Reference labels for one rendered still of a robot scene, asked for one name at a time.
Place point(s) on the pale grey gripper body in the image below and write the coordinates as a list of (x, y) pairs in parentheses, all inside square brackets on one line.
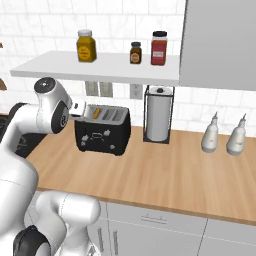
[(88, 112)]

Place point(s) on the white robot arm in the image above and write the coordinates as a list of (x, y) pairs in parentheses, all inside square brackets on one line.
[(20, 186)]

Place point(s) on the orange bread slice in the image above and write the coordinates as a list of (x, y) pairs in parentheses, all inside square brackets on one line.
[(96, 113)]

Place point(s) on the black toaster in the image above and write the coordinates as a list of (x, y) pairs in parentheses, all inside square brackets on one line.
[(103, 136)]

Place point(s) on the yellow jar with white lid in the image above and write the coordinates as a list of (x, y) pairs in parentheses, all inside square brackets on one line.
[(86, 47)]

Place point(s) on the black hob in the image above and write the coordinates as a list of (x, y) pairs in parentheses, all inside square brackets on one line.
[(26, 143)]

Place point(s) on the white paper towel roll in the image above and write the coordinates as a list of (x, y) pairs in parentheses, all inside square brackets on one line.
[(158, 115)]

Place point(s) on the small brown jar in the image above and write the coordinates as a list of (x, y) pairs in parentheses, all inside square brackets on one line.
[(135, 53)]

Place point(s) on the red jar with black lid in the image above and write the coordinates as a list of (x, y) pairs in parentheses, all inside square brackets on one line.
[(159, 49)]

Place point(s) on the white squeeze bottle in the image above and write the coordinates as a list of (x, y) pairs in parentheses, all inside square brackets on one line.
[(210, 136), (237, 140)]

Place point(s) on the grey drawer front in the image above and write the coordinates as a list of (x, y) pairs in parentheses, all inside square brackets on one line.
[(233, 233), (156, 218)]

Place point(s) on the grey cupboard door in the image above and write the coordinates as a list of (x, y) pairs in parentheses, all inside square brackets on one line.
[(230, 250), (153, 241), (100, 238)]

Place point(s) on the grey wall socket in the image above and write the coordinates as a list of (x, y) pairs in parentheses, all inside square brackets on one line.
[(91, 89), (106, 90)]

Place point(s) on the white wall shelf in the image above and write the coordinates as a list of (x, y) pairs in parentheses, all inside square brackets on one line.
[(100, 68)]

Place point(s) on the white wall socket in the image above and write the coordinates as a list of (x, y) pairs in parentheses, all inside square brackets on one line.
[(136, 91)]

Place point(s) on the grey wall cupboard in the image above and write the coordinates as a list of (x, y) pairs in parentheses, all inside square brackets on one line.
[(220, 43)]

